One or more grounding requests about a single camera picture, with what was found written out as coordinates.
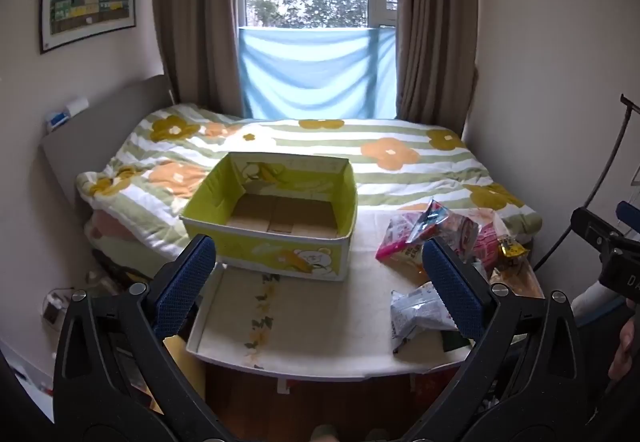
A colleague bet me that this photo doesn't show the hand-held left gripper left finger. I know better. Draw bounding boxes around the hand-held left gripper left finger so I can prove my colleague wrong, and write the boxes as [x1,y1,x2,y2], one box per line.
[52,235,223,442]

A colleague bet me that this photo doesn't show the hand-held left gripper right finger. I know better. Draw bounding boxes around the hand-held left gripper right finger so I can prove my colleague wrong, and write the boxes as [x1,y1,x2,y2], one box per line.
[404,237,587,442]

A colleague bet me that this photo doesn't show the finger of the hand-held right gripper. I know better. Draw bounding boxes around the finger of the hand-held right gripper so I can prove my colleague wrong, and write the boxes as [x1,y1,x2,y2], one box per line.
[616,200,640,226]
[571,206,627,254]

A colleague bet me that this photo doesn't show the grey white snack packet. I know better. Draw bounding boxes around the grey white snack packet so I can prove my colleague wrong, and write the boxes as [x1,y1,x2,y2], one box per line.
[390,281,460,354]

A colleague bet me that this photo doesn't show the white red snack packet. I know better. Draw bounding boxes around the white red snack packet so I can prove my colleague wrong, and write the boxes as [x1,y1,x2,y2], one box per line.
[444,211,482,264]

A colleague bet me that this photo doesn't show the clear waffle packet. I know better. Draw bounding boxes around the clear waffle packet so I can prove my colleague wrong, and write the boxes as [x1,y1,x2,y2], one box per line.
[489,265,545,300]

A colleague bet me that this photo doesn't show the gold chocolate snack packet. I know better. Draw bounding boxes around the gold chocolate snack packet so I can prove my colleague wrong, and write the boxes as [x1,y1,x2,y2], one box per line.
[497,233,529,259]

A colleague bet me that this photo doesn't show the pink white snack packet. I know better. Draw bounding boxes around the pink white snack packet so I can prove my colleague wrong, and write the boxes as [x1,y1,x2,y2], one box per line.
[376,213,427,269]

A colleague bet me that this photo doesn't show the blue red shiny snack packet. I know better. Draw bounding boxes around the blue red shiny snack packet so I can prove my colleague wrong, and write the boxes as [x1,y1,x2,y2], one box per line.
[407,199,452,244]

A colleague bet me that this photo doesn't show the yellow cardboard box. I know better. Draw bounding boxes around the yellow cardboard box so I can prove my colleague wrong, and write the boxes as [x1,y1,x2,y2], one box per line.
[179,151,360,283]

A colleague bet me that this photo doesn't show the person's right hand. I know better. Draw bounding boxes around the person's right hand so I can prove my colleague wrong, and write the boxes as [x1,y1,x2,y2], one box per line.
[608,316,640,381]

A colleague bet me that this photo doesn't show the green pink bedsheet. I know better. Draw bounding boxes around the green pink bedsheet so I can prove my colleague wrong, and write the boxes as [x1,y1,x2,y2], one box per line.
[84,208,188,265]

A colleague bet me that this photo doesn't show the yellow envelope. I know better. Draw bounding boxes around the yellow envelope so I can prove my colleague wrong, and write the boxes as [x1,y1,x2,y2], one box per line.
[161,336,207,419]

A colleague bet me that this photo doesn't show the striped floral blanket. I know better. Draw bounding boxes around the striped floral blanket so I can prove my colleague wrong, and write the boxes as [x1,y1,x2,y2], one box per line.
[75,103,544,254]

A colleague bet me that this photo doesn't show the white round table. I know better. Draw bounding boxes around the white round table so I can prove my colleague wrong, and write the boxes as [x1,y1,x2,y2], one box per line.
[189,352,473,394]

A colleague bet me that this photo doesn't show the small white device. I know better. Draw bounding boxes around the small white device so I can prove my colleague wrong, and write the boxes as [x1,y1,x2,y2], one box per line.
[42,289,77,324]

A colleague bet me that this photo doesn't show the grey bed headboard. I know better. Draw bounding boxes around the grey bed headboard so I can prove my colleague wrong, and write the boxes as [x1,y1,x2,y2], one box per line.
[40,74,174,204]

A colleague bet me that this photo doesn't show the white and blue bottle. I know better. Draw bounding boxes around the white and blue bottle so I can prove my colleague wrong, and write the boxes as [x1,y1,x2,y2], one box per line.
[46,96,90,133]

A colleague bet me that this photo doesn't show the light blue cloth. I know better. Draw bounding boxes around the light blue cloth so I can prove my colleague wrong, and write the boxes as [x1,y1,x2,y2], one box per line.
[237,25,399,121]

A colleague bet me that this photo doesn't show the brown curtain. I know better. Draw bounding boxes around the brown curtain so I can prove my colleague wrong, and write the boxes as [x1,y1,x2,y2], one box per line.
[150,0,247,119]
[392,0,482,129]

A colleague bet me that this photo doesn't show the black curved cable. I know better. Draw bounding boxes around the black curved cable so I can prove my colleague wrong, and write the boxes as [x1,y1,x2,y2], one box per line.
[532,94,640,273]

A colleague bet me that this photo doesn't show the framed wall picture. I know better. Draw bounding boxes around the framed wall picture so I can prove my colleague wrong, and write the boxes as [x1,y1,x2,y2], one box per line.
[39,0,138,56]

